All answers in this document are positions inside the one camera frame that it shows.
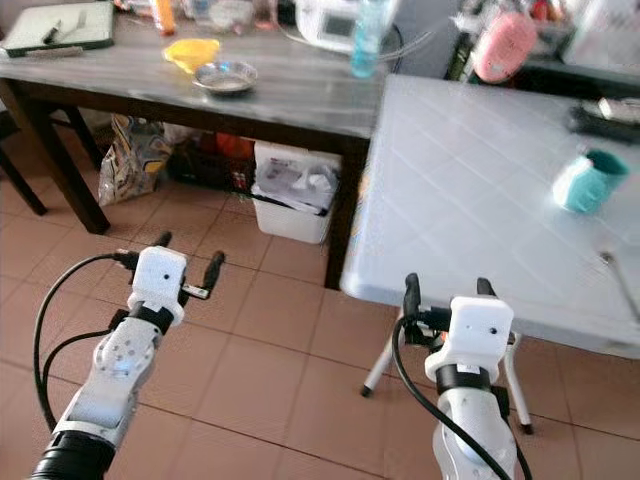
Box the black crate with orange items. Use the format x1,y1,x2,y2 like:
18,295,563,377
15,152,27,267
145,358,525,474
166,128,256,193

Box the printed snack bag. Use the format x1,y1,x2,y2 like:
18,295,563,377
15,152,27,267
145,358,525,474
98,113,173,208

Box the white plastic bin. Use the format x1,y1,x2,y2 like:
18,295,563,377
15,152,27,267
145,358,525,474
251,140,343,245

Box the teal cup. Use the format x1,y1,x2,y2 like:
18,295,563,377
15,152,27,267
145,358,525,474
551,148,631,215

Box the round steel plate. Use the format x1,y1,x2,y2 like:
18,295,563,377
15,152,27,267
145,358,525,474
193,60,259,97

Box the yellow plastic bowl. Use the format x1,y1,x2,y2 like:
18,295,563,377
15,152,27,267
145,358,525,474
163,38,222,76

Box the grey wooden table dark legs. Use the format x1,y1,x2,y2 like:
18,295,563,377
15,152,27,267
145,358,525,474
0,0,371,291

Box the black flat tray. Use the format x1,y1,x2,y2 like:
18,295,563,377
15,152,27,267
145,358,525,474
565,97,640,141

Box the small wooden stick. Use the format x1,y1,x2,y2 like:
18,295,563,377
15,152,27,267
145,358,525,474
24,46,83,59

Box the orange sauce squeeze bottle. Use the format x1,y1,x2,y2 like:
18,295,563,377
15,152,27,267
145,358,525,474
150,0,176,37

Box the clear plastic storage box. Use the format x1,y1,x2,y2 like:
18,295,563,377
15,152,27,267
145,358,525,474
195,0,276,31

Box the white cutting board green rim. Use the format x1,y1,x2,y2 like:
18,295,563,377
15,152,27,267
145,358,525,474
1,2,116,57

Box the blue clear water bottle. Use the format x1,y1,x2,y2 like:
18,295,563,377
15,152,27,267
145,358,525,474
350,0,401,79

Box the white kitchen cooking machine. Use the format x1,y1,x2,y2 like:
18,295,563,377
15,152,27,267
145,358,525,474
295,0,376,54

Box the white plastic bag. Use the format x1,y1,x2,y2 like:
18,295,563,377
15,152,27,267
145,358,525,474
560,0,640,71

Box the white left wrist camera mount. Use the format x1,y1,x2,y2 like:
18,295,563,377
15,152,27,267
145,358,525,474
129,246,189,327

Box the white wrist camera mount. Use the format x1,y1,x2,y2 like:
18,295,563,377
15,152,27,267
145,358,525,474
129,246,189,327
424,295,517,383

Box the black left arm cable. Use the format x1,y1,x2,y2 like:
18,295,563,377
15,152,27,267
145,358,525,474
33,250,141,431

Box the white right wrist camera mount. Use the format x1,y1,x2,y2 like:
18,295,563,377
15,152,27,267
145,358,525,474
424,295,517,383

